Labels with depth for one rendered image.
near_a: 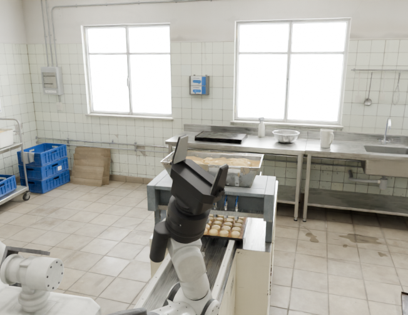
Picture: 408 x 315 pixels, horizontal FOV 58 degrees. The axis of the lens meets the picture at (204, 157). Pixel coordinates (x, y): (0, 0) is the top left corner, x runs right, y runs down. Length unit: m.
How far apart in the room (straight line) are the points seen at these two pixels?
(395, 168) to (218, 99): 2.35
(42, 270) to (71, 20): 5.45
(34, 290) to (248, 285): 1.57
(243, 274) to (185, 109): 3.45
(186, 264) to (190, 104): 4.55
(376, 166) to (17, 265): 4.07
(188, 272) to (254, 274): 1.41
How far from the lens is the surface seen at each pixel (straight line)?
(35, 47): 6.53
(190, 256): 0.81
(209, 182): 0.72
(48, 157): 5.80
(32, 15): 6.55
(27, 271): 0.86
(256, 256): 2.19
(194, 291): 0.98
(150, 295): 1.74
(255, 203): 2.14
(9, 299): 0.98
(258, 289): 2.30
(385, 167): 4.56
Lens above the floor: 1.88
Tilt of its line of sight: 15 degrees down
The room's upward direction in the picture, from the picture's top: straight up
